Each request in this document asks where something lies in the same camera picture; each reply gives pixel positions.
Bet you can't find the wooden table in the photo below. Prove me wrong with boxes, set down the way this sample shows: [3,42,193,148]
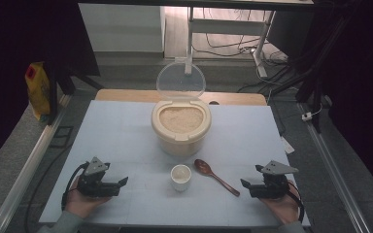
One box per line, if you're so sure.
[95,89,268,107]

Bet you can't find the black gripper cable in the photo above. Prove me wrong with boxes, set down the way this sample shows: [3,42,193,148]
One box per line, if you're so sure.
[287,181,306,223]
[60,161,90,212]

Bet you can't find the person's right hand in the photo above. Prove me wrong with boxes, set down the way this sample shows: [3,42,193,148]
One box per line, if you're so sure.
[260,179,302,225]

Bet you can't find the white cabinet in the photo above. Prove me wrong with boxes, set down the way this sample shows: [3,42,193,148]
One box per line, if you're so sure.
[78,3,166,53]

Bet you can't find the cream rice container with lid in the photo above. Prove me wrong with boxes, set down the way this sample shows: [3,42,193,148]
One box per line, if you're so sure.
[151,61,212,158]

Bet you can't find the white cup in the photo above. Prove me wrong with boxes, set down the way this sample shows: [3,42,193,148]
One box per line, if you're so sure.
[170,164,192,192]

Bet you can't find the white desk frame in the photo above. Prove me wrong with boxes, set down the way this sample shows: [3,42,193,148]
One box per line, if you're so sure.
[184,6,277,79]

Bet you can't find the person's left hand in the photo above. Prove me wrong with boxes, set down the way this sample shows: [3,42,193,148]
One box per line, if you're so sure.
[65,176,112,219]

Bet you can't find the black floor cables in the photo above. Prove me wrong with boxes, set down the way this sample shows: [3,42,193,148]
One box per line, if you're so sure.
[192,8,292,95]

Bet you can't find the white rice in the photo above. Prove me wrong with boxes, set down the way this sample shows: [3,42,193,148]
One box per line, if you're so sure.
[158,106,205,134]

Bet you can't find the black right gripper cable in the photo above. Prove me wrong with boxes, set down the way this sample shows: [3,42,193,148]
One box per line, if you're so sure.
[287,181,306,223]

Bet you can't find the white paper tag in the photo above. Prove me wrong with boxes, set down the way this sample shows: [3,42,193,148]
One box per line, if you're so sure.
[280,135,296,155]

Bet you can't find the brown wooden spoon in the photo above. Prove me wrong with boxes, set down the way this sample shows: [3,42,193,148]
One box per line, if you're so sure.
[193,158,241,198]

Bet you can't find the aluminium rail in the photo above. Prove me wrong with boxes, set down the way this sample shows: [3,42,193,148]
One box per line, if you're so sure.
[0,93,75,233]
[296,101,373,233]

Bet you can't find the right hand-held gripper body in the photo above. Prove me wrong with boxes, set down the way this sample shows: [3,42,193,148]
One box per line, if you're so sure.
[249,159,299,200]

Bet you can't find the black curtain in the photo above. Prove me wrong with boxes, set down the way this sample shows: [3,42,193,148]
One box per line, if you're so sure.
[0,0,102,176]
[304,0,373,202]

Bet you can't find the yellow red box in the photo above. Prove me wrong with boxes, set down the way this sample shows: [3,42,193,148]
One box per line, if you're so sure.
[24,61,52,123]

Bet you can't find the black metal stand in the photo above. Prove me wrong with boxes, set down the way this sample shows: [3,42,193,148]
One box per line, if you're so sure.
[265,9,341,134]
[43,61,105,126]

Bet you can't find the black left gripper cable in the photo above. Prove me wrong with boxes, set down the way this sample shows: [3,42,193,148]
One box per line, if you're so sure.
[60,161,90,212]

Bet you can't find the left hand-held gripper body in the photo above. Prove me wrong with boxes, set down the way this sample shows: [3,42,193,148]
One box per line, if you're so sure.
[76,156,121,199]

